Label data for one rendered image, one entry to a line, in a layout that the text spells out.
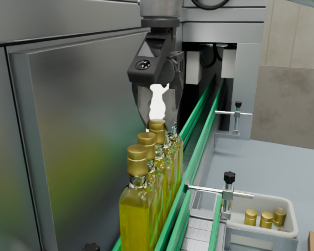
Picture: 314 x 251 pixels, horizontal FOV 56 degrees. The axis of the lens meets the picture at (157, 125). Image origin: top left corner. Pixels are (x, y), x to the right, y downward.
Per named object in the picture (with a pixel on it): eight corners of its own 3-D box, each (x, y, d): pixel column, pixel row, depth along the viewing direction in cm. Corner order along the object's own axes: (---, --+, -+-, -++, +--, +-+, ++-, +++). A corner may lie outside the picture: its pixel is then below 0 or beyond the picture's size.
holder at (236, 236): (199, 207, 100) (201, 188, 97) (286, 222, 93) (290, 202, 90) (190, 242, 85) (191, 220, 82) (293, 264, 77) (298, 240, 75)
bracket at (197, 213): (190, 227, 81) (192, 206, 79) (225, 234, 79) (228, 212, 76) (188, 236, 78) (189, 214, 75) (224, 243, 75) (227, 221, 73)
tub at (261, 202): (215, 208, 99) (217, 187, 95) (286, 221, 93) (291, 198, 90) (209, 245, 83) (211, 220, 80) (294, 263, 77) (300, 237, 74)
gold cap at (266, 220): (271, 224, 89) (273, 212, 88) (271, 231, 86) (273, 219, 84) (258, 221, 90) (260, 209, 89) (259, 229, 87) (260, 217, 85)
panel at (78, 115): (169, 105, 132) (170, 26, 120) (175, 106, 131) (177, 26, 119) (43, 249, 52) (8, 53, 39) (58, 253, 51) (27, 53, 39)
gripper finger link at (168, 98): (186, 123, 62) (181, 80, 60) (180, 133, 57) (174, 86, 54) (172, 123, 64) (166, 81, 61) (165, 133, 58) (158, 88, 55)
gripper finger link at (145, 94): (156, 121, 65) (162, 81, 61) (147, 131, 59) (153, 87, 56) (142, 118, 65) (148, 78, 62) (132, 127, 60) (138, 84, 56)
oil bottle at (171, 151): (155, 211, 77) (155, 137, 70) (176, 215, 76) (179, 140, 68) (149, 225, 72) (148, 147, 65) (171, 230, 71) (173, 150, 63)
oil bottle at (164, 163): (149, 226, 72) (148, 147, 64) (171, 230, 71) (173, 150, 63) (141, 242, 67) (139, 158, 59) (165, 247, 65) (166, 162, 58)
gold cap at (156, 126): (151, 137, 62) (151, 117, 61) (167, 139, 61) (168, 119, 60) (146, 143, 59) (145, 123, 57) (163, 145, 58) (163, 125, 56)
